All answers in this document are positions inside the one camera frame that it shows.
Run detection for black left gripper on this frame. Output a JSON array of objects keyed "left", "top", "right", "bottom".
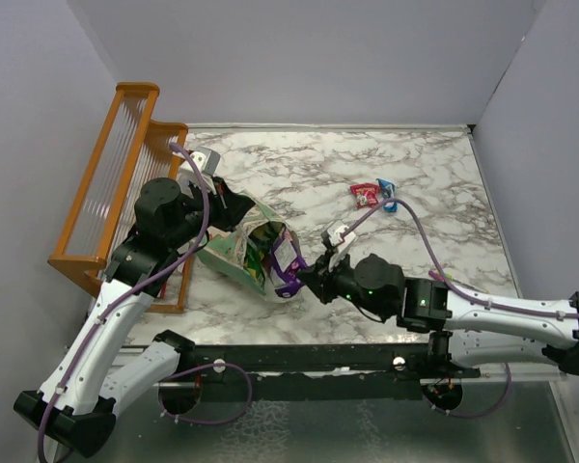
[{"left": 167, "top": 174, "right": 256, "bottom": 250}]

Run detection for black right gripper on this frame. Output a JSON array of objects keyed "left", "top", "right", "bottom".
[{"left": 296, "top": 246, "right": 390, "bottom": 318}]

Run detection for purple snack packet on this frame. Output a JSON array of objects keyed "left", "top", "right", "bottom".
[{"left": 266, "top": 228, "right": 307, "bottom": 299}]

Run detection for green illustrated paper bag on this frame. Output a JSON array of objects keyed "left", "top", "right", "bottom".
[{"left": 198, "top": 199, "right": 300, "bottom": 302}]

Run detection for red snack packet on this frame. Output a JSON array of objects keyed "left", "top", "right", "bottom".
[{"left": 349, "top": 182, "right": 380, "bottom": 208}]

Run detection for blue snack packet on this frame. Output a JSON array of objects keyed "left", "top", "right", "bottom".
[{"left": 377, "top": 178, "right": 398, "bottom": 213}]

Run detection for green spring tea packet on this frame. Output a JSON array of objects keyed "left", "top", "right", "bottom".
[{"left": 243, "top": 222, "right": 278, "bottom": 286}]

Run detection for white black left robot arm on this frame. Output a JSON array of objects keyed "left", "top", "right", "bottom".
[{"left": 14, "top": 177, "right": 255, "bottom": 461}]

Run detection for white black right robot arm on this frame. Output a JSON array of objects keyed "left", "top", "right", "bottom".
[{"left": 297, "top": 254, "right": 579, "bottom": 377}]

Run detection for wooden acrylic display rack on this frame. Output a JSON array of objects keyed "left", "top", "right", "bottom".
[{"left": 48, "top": 82, "right": 188, "bottom": 297}]

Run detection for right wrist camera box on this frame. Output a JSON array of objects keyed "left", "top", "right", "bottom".
[{"left": 321, "top": 221, "right": 357, "bottom": 270}]

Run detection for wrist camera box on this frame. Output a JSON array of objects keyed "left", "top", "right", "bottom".
[
  {"left": 179, "top": 147, "right": 221, "bottom": 183},
  {"left": 321, "top": 221, "right": 357, "bottom": 270}
]

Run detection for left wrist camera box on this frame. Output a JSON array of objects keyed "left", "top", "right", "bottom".
[{"left": 179, "top": 147, "right": 221, "bottom": 183}]

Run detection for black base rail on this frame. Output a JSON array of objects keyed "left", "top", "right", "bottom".
[{"left": 158, "top": 342, "right": 480, "bottom": 413}]

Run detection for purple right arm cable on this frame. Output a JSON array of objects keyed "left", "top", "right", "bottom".
[{"left": 340, "top": 196, "right": 579, "bottom": 420}]

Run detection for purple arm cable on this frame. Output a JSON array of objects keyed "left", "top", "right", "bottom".
[
  {"left": 37, "top": 141, "right": 253, "bottom": 463},
  {"left": 340, "top": 196, "right": 579, "bottom": 420}
]

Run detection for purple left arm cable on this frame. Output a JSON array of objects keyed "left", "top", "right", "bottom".
[{"left": 37, "top": 141, "right": 253, "bottom": 463}]

